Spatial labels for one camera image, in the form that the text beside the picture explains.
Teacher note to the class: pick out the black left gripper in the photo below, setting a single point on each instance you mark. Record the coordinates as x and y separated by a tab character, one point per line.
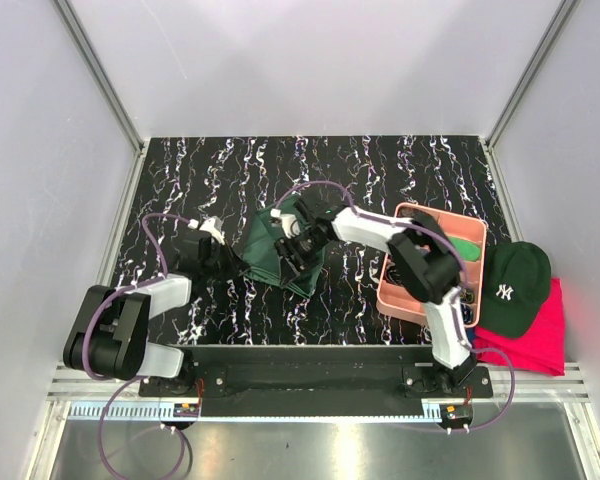
236	266

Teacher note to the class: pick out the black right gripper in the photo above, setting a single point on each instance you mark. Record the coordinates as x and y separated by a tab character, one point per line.
286	248

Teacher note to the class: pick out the dark green cloth napkin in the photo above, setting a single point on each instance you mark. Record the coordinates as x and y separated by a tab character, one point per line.
259	252

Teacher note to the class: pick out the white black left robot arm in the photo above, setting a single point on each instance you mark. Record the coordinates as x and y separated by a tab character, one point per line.
110	335

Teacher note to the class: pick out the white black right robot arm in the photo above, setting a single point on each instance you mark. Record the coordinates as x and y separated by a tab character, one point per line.
452	353

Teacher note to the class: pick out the pink divided organizer box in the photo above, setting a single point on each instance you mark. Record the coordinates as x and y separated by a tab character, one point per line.
428	268

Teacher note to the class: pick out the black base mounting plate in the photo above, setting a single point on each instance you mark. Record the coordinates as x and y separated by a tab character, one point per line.
317	383

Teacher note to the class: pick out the bright green rolled cloth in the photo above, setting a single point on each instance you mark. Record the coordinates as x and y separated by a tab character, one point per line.
468	250

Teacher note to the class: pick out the yellow patterned rolled tie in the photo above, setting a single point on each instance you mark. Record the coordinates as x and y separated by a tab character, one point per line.
469	296

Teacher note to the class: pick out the dark green baseball cap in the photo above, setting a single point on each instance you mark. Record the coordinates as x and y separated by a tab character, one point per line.
516	283

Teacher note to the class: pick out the red folded cloth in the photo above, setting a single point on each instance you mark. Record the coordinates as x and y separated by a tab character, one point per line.
541	348

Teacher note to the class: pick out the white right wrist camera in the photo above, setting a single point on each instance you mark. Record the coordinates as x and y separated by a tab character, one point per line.
289	223

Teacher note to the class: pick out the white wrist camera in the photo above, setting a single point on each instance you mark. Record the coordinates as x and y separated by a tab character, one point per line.
212	225
289	223

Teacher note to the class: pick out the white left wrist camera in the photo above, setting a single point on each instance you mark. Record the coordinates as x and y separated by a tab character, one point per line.
212	225

